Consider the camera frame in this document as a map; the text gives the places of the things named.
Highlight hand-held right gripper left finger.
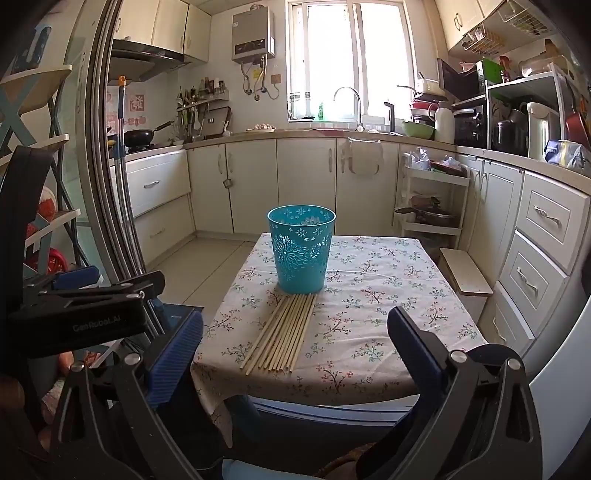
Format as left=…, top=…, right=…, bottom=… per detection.
left=48, top=309, right=206, bottom=480

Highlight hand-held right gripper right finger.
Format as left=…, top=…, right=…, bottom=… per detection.
left=355, top=305, right=543, bottom=480

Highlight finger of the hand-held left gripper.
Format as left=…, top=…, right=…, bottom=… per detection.
left=52, top=267, right=100, bottom=291
left=92, top=271, right=166, bottom=302

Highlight row of wooden chopsticks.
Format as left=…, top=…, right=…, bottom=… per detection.
left=240, top=292, right=318, bottom=376

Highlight teal cutout plastic bucket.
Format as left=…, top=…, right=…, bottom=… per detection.
left=267, top=205, right=336, bottom=295

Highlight red plush slipper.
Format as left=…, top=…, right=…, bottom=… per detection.
left=25, top=222, right=70, bottom=273

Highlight floral tablecloth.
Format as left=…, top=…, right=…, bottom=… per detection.
left=191, top=232, right=488, bottom=446

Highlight orange white plush slipper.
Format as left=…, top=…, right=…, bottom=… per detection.
left=37, top=187, right=58, bottom=222

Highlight white step stool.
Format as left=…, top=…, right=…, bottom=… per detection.
left=438, top=247, right=494, bottom=298

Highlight low table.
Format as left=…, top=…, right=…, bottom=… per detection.
left=228, top=394, right=419, bottom=428

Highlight steel pot with lid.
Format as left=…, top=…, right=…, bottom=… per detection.
left=394, top=196, right=458, bottom=228

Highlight black wok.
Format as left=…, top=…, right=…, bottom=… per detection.
left=124, top=121, right=175, bottom=149

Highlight white appliance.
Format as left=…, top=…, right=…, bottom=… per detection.
left=529, top=295, right=591, bottom=480

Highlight blue mop with orange tip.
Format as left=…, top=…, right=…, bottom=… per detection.
left=112, top=75, right=144, bottom=275

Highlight white utility cart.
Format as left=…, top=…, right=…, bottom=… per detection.
left=393, top=150, right=471, bottom=252

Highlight white base kitchen cabinets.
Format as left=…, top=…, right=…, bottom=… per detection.
left=108, top=131, right=591, bottom=370

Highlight white plastic bag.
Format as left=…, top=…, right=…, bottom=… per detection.
left=404, top=148, right=432, bottom=171

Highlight white door-hung trash holder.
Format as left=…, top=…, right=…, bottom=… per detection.
left=344, top=137, right=385, bottom=176

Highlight green bowl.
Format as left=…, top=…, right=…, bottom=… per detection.
left=401, top=120, right=435, bottom=140

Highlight steel range hood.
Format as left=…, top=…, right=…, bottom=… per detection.
left=110, top=39, right=192, bottom=84

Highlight white thermos jug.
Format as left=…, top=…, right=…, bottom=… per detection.
left=434, top=102, right=457, bottom=145

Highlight black toaster oven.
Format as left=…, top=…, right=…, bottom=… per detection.
left=452, top=104, right=490, bottom=149

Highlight stack of bowls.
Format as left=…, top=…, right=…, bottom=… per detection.
left=410, top=92, right=439, bottom=121

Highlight chrome sink faucet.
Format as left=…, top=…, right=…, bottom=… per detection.
left=333, top=86, right=364, bottom=132

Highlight blue snack bag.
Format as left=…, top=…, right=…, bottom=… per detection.
left=545, top=140, right=591, bottom=174

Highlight white electric water boiler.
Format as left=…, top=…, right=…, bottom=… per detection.
left=526, top=102, right=561, bottom=161

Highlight microwave oven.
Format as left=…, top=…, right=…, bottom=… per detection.
left=436, top=58, right=485, bottom=102

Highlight red frying pan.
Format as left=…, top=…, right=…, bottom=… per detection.
left=566, top=108, right=591, bottom=148

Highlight white counter shelf rack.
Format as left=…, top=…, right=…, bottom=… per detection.
left=485, top=69, right=580, bottom=153

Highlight green box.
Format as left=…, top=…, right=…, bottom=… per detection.
left=475, top=59, right=506, bottom=86

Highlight kitchen window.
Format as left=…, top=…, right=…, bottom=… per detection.
left=286, top=0, right=416, bottom=123

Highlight grey sliding door frame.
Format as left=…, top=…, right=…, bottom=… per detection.
left=69, top=0, right=160, bottom=284

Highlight wall utensil rack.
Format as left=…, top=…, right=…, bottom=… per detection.
left=175, top=78, right=232, bottom=141

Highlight blue frame shelf rack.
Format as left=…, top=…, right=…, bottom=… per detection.
left=0, top=23, right=93, bottom=278

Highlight white wall cabinet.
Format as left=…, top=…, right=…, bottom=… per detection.
left=111, top=0, right=213, bottom=65
left=434, top=0, right=509, bottom=51

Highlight grey wall water heater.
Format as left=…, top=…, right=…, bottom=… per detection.
left=231, top=8, right=276, bottom=64

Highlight white wire hanging basket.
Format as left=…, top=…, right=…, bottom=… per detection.
left=461, top=25, right=511, bottom=58
left=498, top=0, right=555, bottom=38

